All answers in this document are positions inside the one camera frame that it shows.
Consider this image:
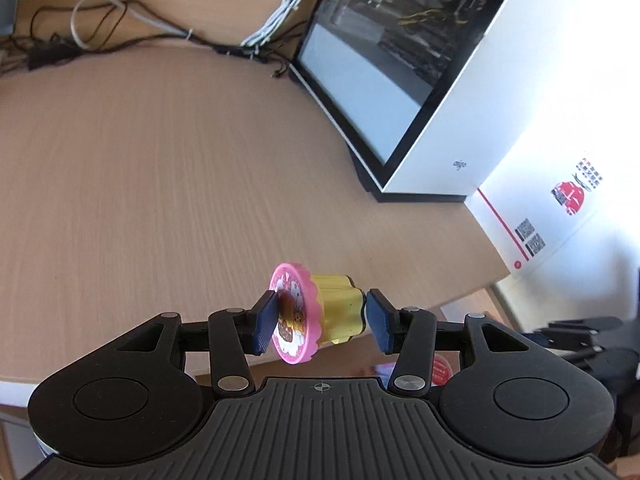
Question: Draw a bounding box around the white computer tower case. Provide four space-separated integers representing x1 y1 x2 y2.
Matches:
291 0 506 203

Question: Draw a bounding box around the white printed cardboard box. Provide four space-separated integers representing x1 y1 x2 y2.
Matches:
468 0 639 328

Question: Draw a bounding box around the white bundled cable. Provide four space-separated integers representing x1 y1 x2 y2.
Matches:
240 0 309 53

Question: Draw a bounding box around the black cable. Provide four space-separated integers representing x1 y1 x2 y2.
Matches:
0 0 296 79

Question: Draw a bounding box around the pink yellow cupcake toy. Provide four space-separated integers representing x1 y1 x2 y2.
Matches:
269 262 366 365

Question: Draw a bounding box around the grey looped cable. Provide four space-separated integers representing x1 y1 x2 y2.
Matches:
69 0 194 52

